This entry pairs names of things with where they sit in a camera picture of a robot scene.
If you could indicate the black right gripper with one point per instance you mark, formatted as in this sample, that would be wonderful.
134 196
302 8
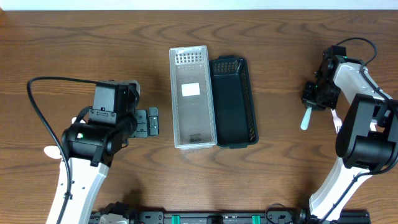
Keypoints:
308 101

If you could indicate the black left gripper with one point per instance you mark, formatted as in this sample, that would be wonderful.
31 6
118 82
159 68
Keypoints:
142 123

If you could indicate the pale pink plastic fork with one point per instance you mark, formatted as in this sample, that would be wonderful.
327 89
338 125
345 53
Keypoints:
336 121

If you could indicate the mint green plastic fork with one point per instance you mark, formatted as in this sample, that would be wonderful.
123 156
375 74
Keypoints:
306 119

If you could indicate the white plastic fork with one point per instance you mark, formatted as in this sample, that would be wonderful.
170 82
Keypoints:
372 126

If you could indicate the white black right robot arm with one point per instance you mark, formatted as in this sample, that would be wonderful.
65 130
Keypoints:
366 142

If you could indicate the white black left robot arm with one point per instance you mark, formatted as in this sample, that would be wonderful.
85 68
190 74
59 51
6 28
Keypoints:
112 121

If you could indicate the white plastic spoon under arm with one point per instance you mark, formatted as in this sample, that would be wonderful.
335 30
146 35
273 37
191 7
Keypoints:
53 152

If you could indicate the clear plastic mesh basket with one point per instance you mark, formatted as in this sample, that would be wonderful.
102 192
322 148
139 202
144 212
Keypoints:
193 116

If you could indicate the white label in clear basket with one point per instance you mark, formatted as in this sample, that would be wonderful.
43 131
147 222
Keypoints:
190 89

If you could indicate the white plastic spoon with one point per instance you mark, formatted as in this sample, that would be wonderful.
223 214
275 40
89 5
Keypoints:
81 121

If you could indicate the black plastic mesh basket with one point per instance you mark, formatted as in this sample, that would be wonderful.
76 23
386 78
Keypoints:
235 116

